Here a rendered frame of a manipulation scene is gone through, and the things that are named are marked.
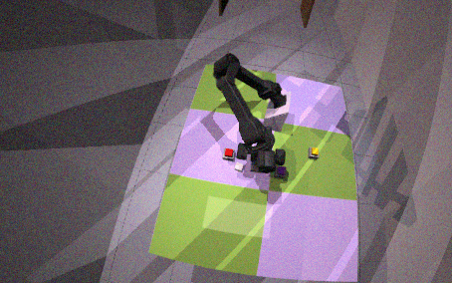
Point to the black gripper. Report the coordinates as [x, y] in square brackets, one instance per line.
[242, 152]

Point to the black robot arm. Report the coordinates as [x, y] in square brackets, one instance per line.
[250, 128]

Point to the red button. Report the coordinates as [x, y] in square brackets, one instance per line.
[228, 154]

